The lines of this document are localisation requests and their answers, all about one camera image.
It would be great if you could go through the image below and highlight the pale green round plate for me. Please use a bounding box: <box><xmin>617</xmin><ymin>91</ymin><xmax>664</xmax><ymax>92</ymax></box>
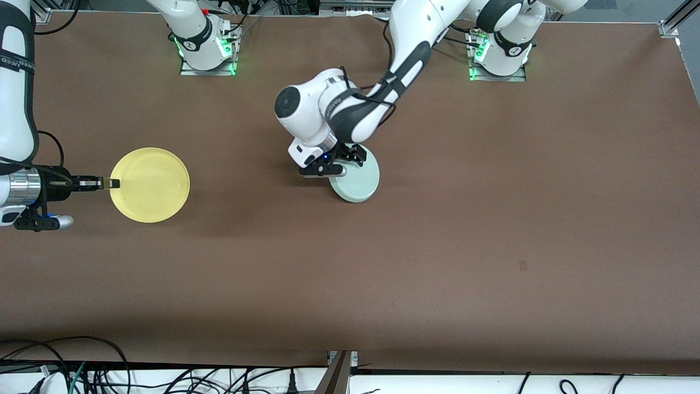
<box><xmin>329</xmin><ymin>145</ymin><xmax>381</xmax><ymax>204</ymax></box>

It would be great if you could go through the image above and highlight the yellow round plate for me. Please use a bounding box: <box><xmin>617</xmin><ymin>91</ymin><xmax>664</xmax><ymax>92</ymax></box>
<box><xmin>109</xmin><ymin>147</ymin><xmax>191</xmax><ymax>224</ymax></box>

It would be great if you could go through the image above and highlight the brown table cover mat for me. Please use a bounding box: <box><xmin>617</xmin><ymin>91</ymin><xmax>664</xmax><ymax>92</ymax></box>
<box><xmin>0</xmin><ymin>11</ymin><xmax>700</xmax><ymax>375</ymax></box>

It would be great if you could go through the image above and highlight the aluminium extrusion beam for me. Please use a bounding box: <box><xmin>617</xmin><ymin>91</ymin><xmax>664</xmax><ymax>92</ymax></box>
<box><xmin>313</xmin><ymin>350</ymin><xmax>353</xmax><ymax>394</ymax></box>

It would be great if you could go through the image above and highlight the white side table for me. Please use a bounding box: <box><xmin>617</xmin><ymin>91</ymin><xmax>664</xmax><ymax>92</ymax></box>
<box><xmin>0</xmin><ymin>366</ymin><xmax>700</xmax><ymax>394</ymax></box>

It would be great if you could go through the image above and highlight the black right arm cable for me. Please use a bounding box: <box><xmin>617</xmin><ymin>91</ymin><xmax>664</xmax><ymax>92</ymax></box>
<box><xmin>33</xmin><ymin>0</ymin><xmax>81</xmax><ymax>170</ymax></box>

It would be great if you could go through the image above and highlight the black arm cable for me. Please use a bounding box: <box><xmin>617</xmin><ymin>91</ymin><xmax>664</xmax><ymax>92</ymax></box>
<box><xmin>338</xmin><ymin>19</ymin><xmax>400</xmax><ymax>129</ymax></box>
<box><xmin>33</xmin><ymin>0</ymin><xmax>81</xmax><ymax>170</ymax></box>

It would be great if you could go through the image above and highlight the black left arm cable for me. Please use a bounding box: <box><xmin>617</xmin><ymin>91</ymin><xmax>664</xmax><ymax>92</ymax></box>
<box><xmin>338</xmin><ymin>19</ymin><xmax>400</xmax><ymax>129</ymax></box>

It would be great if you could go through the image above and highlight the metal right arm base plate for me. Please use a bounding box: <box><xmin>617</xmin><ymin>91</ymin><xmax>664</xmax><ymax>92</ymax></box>
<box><xmin>179</xmin><ymin>59</ymin><xmax>237</xmax><ymax>77</ymax></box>

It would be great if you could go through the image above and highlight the black looping floor cable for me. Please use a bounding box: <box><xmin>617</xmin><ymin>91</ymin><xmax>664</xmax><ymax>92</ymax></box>
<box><xmin>0</xmin><ymin>335</ymin><xmax>132</xmax><ymax>394</ymax></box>

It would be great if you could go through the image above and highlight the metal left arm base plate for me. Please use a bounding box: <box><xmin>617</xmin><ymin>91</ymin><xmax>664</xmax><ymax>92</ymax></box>
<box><xmin>469</xmin><ymin>66</ymin><xmax>527</xmax><ymax>83</ymax></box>

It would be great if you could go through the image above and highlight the green cable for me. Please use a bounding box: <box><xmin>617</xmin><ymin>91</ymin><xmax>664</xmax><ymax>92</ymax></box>
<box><xmin>70</xmin><ymin>361</ymin><xmax>87</xmax><ymax>394</ymax></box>

